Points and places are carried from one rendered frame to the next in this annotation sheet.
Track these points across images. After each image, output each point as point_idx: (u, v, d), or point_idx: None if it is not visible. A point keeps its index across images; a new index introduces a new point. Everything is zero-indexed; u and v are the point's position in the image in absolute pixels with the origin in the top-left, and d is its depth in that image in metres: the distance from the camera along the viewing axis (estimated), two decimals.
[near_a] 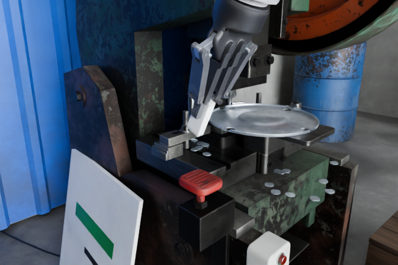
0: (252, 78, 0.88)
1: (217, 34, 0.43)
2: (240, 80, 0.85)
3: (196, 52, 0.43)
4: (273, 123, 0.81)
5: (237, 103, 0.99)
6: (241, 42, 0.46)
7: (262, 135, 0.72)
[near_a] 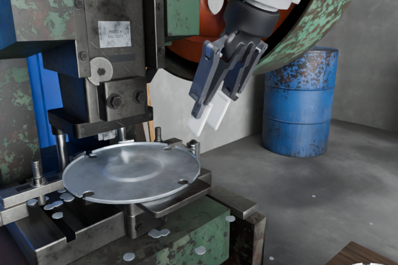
0: (125, 118, 0.72)
1: (229, 36, 0.44)
2: (106, 121, 0.69)
3: (209, 49, 0.44)
4: (145, 177, 0.65)
5: (125, 142, 0.83)
6: (251, 45, 0.48)
7: (127, 202, 0.56)
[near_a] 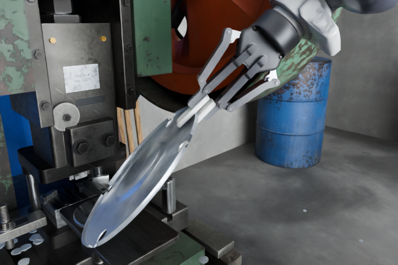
0: None
1: (276, 62, 0.54)
2: None
3: (275, 84, 0.54)
4: (148, 171, 0.51)
5: (99, 178, 0.82)
6: None
7: (130, 217, 0.42)
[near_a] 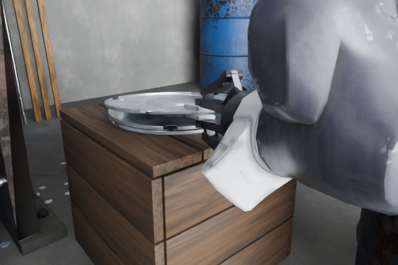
0: None
1: None
2: None
3: None
4: (154, 103, 0.63)
5: None
6: None
7: (104, 104, 0.62)
